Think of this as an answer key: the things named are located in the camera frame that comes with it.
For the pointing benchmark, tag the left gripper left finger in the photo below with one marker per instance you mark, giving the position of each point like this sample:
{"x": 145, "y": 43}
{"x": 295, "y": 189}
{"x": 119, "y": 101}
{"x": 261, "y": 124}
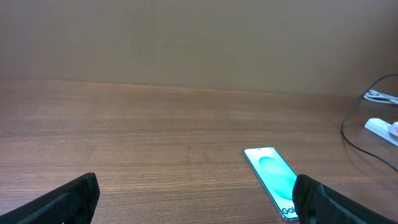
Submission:
{"x": 73, "y": 202}

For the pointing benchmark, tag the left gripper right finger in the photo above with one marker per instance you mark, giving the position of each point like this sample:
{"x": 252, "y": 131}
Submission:
{"x": 317, "y": 203}

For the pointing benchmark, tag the blue Galaxy S25 smartphone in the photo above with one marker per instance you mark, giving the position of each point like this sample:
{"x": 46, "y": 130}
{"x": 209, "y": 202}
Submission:
{"x": 277, "y": 179}

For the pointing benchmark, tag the white power strip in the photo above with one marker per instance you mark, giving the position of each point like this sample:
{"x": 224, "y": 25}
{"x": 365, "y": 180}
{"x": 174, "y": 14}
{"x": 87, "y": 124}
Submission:
{"x": 383, "y": 129}

